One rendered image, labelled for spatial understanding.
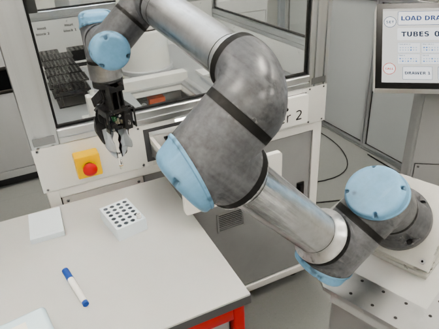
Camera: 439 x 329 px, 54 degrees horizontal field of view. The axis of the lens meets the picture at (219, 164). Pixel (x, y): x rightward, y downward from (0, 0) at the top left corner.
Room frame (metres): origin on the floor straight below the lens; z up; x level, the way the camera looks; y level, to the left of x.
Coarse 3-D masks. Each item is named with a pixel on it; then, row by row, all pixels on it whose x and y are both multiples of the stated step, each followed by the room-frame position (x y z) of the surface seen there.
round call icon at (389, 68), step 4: (384, 64) 1.42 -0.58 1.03; (388, 64) 1.42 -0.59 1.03; (392, 64) 1.42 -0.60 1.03; (396, 64) 1.42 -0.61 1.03; (384, 68) 1.41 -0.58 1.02; (388, 68) 1.41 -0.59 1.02; (392, 68) 1.41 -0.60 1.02; (396, 68) 1.41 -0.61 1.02; (384, 72) 1.40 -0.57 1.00; (388, 72) 1.40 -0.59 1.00; (392, 72) 1.40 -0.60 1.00
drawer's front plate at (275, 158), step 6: (276, 150) 1.04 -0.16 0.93; (270, 156) 1.01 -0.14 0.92; (276, 156) 1.02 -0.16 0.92; (270, 162) 1.01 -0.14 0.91; (276, 162) 1.02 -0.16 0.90; (276, 168) 1.02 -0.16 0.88; (186, 204) 0.91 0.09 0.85; (192, 204) 0.92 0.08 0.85; (186, 210) 0.91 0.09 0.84; (192, 210) 0.92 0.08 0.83; (198, 210) 0.93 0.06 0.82
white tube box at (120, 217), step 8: (120, 200) 1.03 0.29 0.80; (128, 200) 1.03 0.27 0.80; (104, 208) 1.00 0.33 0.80; (112, 208) 1.00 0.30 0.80; (120, 208) 1.01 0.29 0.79; (128, 208) 1.00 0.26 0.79; (136, 208) 0.99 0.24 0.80; (104, 216) 0.97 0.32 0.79; (112, 216) 0.96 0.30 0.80; (120, 216) 0.96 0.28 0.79; (128, 216) 0.96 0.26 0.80; (136, 216) 0.95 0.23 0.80; (112, 224) 0.92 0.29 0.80; (120, 224) 0.92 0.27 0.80; (128, 224) 0.92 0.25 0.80; (136, 224) 0.93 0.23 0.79; (144, 224) 0.94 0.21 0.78; (112, 232) 0.93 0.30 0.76; (120, 232) 0.90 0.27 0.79; (128, 232) 0.91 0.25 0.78; (136, 232) 0.92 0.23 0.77; (120, 240) 0.90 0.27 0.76
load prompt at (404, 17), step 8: (400, 16) 1.52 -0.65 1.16; (408, 16) 1.52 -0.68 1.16; (416, 16) 1.51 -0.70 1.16; (424, 16) 1.50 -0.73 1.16; (432, 16) 1.50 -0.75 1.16; (400, 24) 1.50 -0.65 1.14; (408, 24) 1.50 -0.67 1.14; (416, 24) 1.49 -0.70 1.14; (424, 24) 1.49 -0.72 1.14; (432, 24) 1.48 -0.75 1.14
